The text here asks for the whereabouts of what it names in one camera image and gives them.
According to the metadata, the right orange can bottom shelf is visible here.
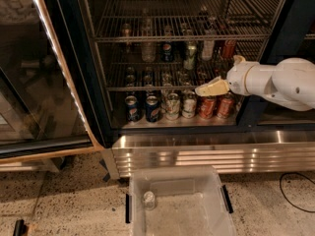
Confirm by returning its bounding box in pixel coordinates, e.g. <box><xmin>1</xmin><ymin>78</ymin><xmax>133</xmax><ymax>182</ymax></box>
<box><xmin>217</xmin><ymin>93</ymin><xmax>234</xmax><ymax>118</ymax></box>

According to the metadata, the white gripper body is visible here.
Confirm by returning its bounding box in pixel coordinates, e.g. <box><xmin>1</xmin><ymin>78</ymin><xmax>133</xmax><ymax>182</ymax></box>
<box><xmin>226</xmin><ymin>62</ymin><xmax>259</xmax><ymax>95</ymax></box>

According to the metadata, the white green can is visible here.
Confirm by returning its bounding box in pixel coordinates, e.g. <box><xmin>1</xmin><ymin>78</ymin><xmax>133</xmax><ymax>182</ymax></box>
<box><xmin>182</xmin><ymin>91</ymin><xmax>197</xmax><ymax>119</ymax></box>
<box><xmin>165</xmin><ymin>92</ymin><xmax>180</xmax><ymax>121</ymax></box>

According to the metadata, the right white green can bottom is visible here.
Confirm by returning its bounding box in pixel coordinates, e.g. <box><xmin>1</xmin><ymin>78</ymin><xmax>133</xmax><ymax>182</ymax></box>
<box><xmin>182</xmin><ymin>91</ymin><xmax>197</xmax><ymax>119</ymax></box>

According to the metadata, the open glass fridge door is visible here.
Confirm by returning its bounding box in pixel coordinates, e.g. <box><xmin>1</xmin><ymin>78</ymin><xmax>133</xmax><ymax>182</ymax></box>
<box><xmin>0</xmin><ymin>0</ymin><xmax>101</xmax><ymax>164</ymax></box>

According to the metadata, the clear bottle middle shelf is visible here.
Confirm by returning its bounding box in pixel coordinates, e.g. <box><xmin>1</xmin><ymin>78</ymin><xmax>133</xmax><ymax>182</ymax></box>
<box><xmin>141</xmin><ymin>17</ymin><xmax>156</xmax><ymax>63</ymax></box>

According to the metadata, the white can middle shelf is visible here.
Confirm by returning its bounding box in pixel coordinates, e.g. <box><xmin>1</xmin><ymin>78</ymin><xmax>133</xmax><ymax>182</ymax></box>
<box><xmin>202</xmin><ymin>40</ymin><xmax>215</xmax><ymax>61</ymax></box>

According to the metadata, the right pepsi can bottom shelf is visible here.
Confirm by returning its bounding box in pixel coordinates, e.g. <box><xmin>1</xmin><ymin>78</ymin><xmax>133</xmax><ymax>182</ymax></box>
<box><xmin>146</xmin><ymin>95</ymin><xmax>159</xmax><ymax>123</ymax></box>

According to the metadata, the orange can shelf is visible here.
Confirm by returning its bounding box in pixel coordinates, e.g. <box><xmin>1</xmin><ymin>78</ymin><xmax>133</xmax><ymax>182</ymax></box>
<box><xmin>199</xmin><ymin>96</ymin><xmax>217</xmax><ymax>119</ymax></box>
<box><xmin>217</xmin><ymin>93</ymin><xmax>234</xmax><ymax>118</ymax></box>

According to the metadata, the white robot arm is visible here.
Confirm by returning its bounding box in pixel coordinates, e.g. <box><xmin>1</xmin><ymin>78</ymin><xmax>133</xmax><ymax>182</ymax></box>
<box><xmin>195</xmin><ymin>55</ymin><xmax>315</xmax><ymax>111</ymax></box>

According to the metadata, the clear plastic storage bin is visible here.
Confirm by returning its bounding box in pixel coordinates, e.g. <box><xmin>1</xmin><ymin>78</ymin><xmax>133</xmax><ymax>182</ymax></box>
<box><xmin>126</xmin><ymin>165</ymin><xmax>236</xmax><ymax>236</ymax></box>

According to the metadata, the pepsi can middle shelf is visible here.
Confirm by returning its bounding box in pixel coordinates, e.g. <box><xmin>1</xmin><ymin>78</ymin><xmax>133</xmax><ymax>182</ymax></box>
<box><xmin>162</xmin><ymin>42</ymin><xmax>174</xmax><ymax>62</ymax></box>

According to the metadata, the black object floor corner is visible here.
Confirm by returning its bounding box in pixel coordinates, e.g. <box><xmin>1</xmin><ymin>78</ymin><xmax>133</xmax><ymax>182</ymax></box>
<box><xmin>13</xmin><ymin>219</ymin><xmax>25</xmax><ymax>236</ymax></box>

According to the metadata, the clear glass in bin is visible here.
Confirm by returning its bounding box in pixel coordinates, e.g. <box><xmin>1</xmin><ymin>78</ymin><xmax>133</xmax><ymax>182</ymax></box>
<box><xmin>143</xmin><ymin>191</ymin><xmax>156</xmax><ymax>210</ymax></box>

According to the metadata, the red coke can shelf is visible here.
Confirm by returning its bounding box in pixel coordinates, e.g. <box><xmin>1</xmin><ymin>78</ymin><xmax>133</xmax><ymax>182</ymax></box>
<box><xmin>220</xmin><ymin>39</ymin><xmax>237</xmax><ymax>59</ymax></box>

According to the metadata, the middle wire shelf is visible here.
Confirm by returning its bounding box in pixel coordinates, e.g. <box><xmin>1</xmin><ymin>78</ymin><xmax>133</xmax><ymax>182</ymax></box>
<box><xmin>105</xmin><ymin>46</ymin><xmax>234</xmax><ymax>91</ymax></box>

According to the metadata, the top wire shelf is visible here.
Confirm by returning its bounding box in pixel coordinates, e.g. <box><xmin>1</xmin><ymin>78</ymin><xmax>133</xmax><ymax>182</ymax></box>
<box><xmin>94</xmin><ymin>0</ymin><xmax>284</xmax><ymax>42</ymax></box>

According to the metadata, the wire shelf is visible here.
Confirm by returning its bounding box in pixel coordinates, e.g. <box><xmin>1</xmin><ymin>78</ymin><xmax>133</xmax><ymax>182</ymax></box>
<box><xmin>94</xmin><ymin>0</ymin><xmax>284</xmax><ymax>42</ymax></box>
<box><xmin>105</xmin><ymin>46</ymin><xmax>234</xmax><ymax>91</ymax></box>

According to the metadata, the green can middle shelf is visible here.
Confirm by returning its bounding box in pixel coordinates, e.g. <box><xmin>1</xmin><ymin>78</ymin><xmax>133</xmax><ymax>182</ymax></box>
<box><xmin>183</xmin><ymin>41</ymin><xmax>197</xmax><ymax>70</ymax></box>

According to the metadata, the left white green can bottom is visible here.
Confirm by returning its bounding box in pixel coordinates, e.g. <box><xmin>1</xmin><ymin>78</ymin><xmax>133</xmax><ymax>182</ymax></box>
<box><xmin>165</xmin><ymin>92</ymin><xmax>180</xmax><ymax>121</ymax></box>

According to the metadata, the black cable on floor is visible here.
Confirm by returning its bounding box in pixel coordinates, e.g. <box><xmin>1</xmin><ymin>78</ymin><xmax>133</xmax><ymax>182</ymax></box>
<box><xmin>279</xmin><ymin>171</ymin><xmax>315</xmax><ymax>214</ymax></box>

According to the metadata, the left orange can bottom shelf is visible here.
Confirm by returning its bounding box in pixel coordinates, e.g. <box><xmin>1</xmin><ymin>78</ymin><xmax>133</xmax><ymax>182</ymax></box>
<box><xmin>199</xmin><ymin>96</ymin><xmax>217</xmax><ymax>119</ymax></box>

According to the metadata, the stainless steel fridge cabinet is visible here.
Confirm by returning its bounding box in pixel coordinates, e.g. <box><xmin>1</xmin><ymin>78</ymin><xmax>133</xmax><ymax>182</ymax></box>
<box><xmin>56</xmin><ymin>0</ymin><xmax>314</xmax><ymax>178</ymax></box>

